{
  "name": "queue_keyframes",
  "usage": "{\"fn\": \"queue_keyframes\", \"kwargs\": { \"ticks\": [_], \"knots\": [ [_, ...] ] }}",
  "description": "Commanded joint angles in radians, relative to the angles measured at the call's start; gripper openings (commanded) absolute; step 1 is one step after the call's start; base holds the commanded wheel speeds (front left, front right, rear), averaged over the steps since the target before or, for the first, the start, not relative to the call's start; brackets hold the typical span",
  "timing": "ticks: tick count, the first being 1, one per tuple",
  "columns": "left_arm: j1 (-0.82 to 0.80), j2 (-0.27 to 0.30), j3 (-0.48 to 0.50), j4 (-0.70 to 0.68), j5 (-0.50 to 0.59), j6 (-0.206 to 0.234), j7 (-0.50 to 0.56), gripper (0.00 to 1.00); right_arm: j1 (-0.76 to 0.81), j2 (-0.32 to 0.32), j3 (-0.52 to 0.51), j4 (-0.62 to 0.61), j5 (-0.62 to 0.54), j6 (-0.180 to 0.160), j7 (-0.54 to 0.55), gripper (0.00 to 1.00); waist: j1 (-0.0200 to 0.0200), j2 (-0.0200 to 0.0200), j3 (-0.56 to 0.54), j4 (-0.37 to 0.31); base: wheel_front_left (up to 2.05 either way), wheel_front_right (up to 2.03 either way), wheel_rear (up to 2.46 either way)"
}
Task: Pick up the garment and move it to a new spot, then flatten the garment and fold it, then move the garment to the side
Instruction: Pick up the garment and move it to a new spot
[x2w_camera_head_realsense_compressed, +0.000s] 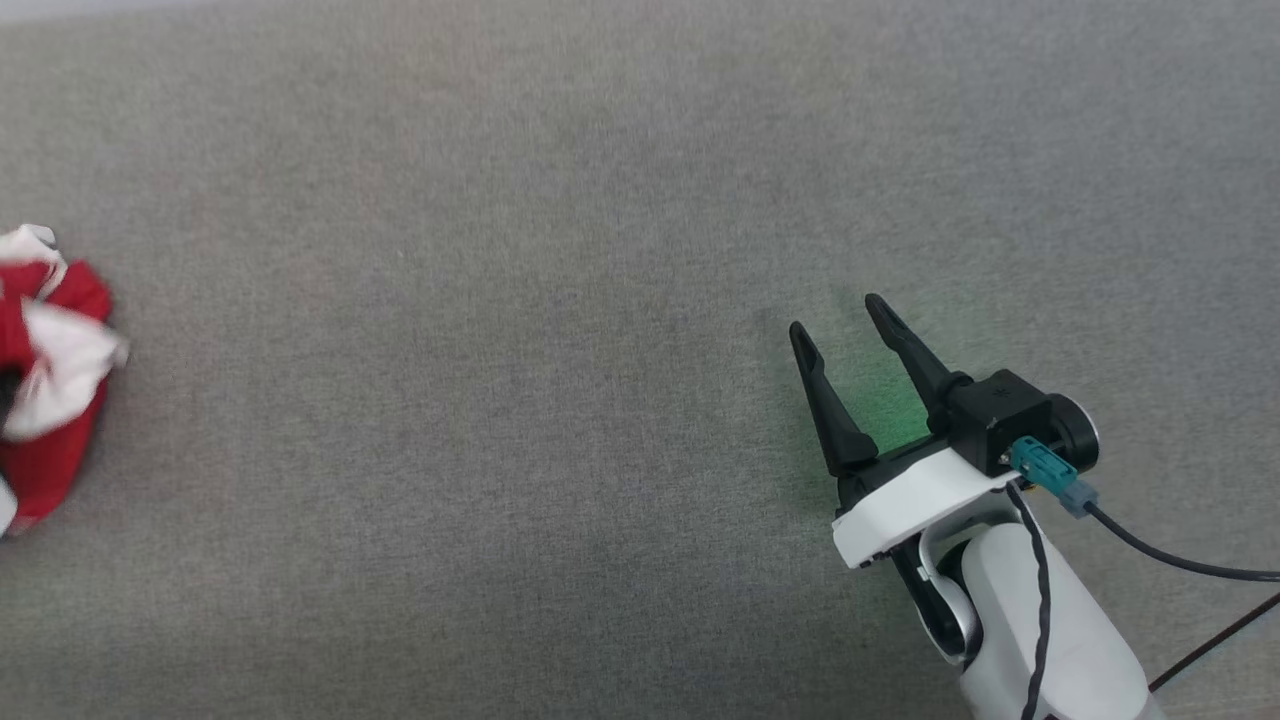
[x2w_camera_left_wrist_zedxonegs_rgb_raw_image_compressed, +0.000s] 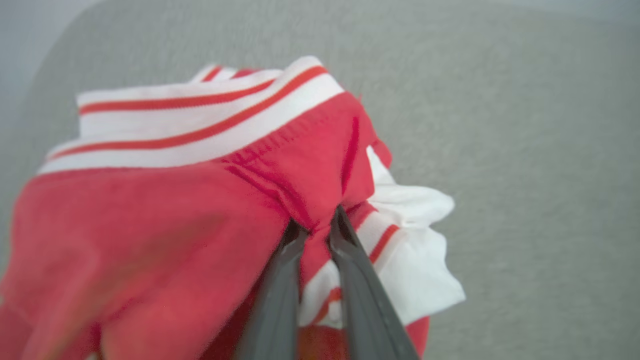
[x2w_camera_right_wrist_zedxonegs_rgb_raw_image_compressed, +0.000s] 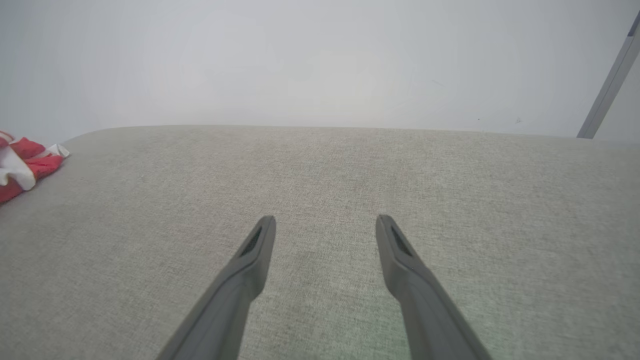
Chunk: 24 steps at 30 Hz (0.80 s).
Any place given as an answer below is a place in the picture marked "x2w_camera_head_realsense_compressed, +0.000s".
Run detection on grey cable with teal plug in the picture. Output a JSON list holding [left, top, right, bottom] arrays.
[[1009, 436, 1280, 583]]

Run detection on thin black twisted cable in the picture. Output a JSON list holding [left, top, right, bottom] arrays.
[[1004, 482, 1054, 720]]

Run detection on thin dark brown cable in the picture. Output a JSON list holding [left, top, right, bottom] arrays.
[[1147, 590, 1280, 694]]

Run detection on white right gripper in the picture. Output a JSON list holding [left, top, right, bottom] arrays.
[[789, 293, 1022, 571]]

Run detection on red and white garment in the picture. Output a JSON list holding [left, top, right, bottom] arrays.
[[0, 224, 131, 539]]

